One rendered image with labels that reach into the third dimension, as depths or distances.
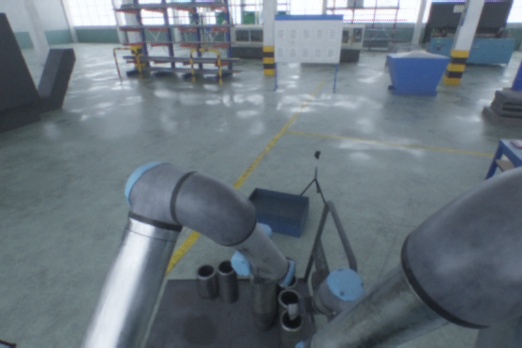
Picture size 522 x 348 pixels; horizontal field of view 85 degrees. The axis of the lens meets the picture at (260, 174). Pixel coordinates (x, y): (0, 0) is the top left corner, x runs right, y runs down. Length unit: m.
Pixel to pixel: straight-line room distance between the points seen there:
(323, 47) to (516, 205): 8.40
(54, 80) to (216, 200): 8.28
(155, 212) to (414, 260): 0.45
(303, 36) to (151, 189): 8.20
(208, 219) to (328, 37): 8.23
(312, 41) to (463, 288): 8.44
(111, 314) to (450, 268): 0.56
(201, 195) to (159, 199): 0.09
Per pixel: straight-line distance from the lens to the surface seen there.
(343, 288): 0.83
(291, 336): 1.66
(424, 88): 8.94
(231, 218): 0.56
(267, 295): 1.47
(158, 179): 0.61
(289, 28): 8.69
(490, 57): 15.93
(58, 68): 8.81
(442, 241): 0.34
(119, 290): 0.64
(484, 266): 0.33
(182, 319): 2.05
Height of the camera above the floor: 1.90
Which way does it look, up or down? 29 degrees down
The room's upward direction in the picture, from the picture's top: 1 degrees counter-clockwise
